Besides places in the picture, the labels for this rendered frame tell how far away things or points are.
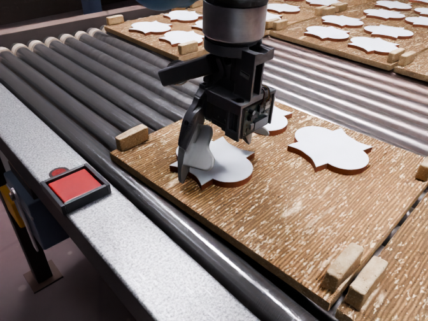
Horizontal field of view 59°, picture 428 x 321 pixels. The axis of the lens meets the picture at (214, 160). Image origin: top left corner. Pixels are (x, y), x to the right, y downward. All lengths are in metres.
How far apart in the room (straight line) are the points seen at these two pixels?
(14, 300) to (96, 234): 1.23
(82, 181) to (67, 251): 1.24
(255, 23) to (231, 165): 0.22
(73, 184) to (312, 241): 0.35
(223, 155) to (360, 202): 0.21
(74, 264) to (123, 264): 1.29
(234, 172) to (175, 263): 0.17
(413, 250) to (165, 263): 0.30
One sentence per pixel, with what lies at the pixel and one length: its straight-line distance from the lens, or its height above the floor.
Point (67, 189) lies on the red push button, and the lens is 0.60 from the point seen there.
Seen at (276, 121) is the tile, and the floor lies 0.95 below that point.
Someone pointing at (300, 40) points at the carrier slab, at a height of 0.93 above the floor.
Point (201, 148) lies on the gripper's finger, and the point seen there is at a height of 1.01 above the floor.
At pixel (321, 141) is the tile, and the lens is 0.65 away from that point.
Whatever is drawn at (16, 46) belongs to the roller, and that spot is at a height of 0.92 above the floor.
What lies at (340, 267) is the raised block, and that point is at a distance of 0.43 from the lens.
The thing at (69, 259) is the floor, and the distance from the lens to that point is 1.80.
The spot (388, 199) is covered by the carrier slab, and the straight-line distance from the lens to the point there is 0.58.
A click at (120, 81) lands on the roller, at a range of 0.96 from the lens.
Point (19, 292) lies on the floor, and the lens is 1.76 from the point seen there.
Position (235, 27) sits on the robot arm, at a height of 1.16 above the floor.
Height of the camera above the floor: 1.28
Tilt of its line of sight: 35 degrees down
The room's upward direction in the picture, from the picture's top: straight up
